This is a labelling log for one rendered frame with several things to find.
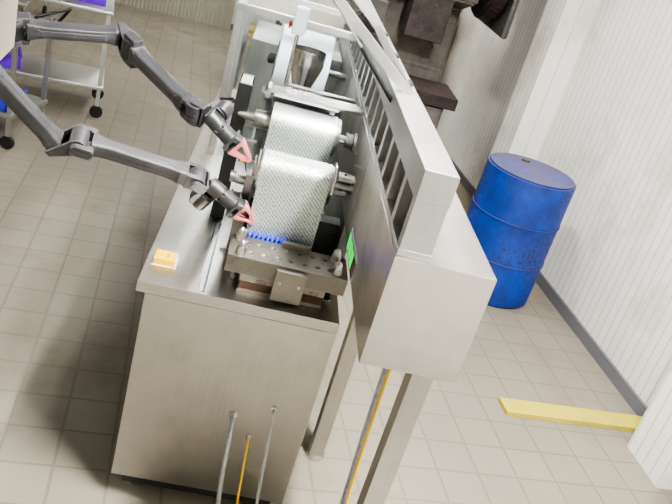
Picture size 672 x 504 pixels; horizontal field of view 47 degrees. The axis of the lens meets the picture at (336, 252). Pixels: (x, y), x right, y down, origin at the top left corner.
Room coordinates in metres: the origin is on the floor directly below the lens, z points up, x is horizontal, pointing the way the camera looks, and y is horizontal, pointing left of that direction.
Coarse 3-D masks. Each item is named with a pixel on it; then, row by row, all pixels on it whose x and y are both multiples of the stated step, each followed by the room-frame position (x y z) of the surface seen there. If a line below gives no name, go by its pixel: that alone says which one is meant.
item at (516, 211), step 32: (512, 160) 4.92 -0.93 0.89; (480, 192) 4.75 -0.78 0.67; (512, 192) 4.58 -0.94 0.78; (544, 192) 4.56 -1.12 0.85; (480, 224) 4.65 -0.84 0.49; (512, 224) 4.56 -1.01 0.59; (544, 224) 4.59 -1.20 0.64; (512, 256) 4.55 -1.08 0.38; (544, 256) 4.70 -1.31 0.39; (512, 288) 4.57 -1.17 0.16
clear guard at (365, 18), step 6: (348, 0) 2.68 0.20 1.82; (354, 0) 3.07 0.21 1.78; (354, 6) 2.77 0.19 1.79; (360, 6) 3.19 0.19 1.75; (360, 12) 2.87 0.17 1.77; (366, 12) 3.32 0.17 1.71; (360, 18) 2.61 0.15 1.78; (366, 18) 2.98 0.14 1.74; (366, 24) 2.70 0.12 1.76; (372, 24) 3.10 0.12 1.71; (372, 30) 2.79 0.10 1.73; (378, 30) 3.22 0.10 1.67; (378, 36) 2.90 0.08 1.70; (378, 42) 2.63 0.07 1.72; (384, 48) 2.72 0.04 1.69
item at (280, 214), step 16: (256, 192) 2.37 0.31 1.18; (272, 192) 2.38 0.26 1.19; (256, 208) 2.37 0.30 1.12; (272, 208) 2.38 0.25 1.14; (288, 208) 2.39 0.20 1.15; (304, 208) 2.40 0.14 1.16; (320, 208) 2.41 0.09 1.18; (256, 224) 2.38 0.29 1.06; (272, 224) 2.39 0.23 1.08; (288, 224) 2.39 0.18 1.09; (304, 224) 2.40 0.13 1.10; (304, 240) 2.40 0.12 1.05
